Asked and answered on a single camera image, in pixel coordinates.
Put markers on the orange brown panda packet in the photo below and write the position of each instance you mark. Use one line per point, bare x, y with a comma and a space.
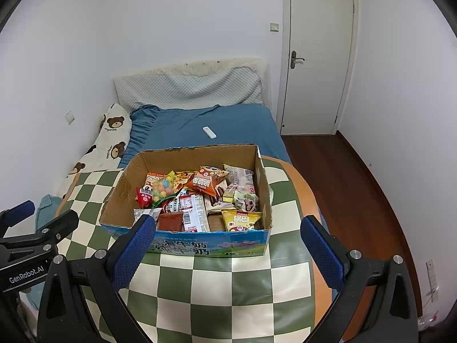
154, 179

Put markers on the grey quilted pillow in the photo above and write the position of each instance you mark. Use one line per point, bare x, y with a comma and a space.
185, 89

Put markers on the green white checkered mat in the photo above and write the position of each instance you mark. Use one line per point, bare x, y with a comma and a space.
214, 293

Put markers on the white snack packet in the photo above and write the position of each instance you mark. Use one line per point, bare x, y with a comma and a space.
148, 214

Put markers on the cream fluffy blanket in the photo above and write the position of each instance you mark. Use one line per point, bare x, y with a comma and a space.
214, 65

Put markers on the bear print pillow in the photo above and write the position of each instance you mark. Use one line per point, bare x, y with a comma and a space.
110, 139

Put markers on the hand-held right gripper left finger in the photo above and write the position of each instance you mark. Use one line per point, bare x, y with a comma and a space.
135, 250

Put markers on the white red label packet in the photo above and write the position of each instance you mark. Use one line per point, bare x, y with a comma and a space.
192, 212

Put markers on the small white panda packet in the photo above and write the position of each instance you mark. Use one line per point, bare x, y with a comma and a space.
246, 200

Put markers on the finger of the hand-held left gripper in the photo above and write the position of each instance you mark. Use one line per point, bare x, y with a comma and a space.
64, 223
19, 211

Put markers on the yellow panda snack packet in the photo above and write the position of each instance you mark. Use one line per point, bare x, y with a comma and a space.
241, 219

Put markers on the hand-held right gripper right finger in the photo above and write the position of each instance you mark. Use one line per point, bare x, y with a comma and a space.
323, 253

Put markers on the colourful candy ball bag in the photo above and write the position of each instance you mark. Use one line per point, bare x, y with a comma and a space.
162, 187

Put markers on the dark red snack packet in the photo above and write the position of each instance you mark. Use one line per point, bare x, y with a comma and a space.
169, 221

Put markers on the white wall socket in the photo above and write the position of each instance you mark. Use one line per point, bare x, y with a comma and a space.
431, 267

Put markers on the white remote control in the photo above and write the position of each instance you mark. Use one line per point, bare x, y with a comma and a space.
209, 132

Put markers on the white chocolate stick box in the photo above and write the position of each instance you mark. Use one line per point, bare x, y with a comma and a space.
217, 203

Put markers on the white door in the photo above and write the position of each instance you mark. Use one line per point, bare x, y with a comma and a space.
317, 89

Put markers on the orange beige panda packet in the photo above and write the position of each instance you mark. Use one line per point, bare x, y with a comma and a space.
207, 182

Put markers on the clear yellow bread packet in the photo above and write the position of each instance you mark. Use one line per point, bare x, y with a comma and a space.
241, 178

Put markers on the red triangular snack packet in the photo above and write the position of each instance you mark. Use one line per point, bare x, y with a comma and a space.
144, 197

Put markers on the white wall switch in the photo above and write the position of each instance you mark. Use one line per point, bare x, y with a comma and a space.
69, 118
274, 27

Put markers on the blue printed cardboard box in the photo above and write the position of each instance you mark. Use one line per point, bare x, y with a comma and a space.
214, 248

